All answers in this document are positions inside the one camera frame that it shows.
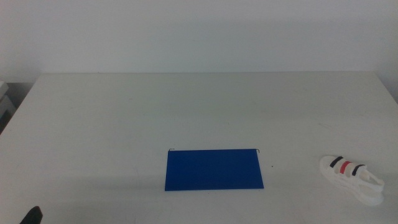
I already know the blue rectangular mat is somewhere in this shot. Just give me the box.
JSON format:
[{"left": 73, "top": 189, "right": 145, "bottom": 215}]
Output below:
[{"left": 164, "top": 148, "right": 265, "bottom": 192}]

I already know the white strapped sandal shoe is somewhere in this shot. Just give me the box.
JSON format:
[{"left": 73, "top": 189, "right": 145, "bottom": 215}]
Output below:
[{"left": 319, "top": 155, "right": 386, "bottom": 207}]

